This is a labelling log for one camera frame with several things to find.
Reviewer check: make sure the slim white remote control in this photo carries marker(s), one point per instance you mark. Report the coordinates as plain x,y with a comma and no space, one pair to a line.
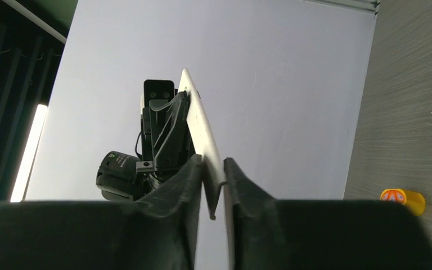
204,143

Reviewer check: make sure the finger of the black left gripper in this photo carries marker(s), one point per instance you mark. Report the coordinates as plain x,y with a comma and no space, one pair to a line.
169,132

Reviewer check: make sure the orange yellow round toy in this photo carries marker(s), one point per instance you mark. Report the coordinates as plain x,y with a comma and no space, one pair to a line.
415,201

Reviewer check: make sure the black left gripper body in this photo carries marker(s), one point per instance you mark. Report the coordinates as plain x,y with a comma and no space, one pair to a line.
153,90

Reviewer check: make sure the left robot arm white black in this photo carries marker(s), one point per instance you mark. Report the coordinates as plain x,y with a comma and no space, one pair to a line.
125,177

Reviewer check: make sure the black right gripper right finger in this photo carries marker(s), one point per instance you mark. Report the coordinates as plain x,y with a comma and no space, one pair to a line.
270,233

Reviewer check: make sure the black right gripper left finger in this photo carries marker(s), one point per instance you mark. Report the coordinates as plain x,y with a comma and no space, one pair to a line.
158,231

